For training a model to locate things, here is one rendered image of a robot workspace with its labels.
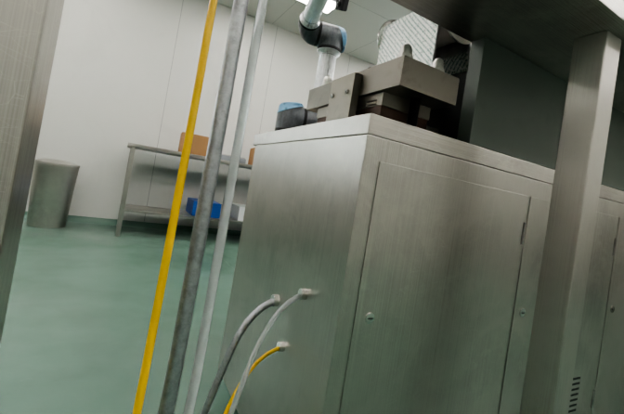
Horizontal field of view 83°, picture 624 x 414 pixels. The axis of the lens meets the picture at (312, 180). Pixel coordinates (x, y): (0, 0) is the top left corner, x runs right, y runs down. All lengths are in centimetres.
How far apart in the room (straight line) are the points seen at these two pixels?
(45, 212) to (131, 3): 237
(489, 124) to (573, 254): 31
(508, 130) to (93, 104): 409
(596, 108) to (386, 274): 51
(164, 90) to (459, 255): 404
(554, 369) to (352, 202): 50
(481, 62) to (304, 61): 434
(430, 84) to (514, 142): 30
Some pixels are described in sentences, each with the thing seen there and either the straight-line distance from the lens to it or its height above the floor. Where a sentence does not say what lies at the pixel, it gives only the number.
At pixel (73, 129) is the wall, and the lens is 447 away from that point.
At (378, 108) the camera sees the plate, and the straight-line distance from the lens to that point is 78.
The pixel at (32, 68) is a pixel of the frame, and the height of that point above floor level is 80.
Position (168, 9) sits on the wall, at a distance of 478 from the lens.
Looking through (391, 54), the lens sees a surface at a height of 118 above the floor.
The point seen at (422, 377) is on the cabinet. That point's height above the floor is 39.
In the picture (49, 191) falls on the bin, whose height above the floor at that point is 33.
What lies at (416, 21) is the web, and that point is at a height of 124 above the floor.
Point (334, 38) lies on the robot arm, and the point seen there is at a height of 146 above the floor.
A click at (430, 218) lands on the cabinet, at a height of 72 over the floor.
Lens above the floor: 74
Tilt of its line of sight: 1 degrees up
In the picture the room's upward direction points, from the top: 9 degrees clockwise
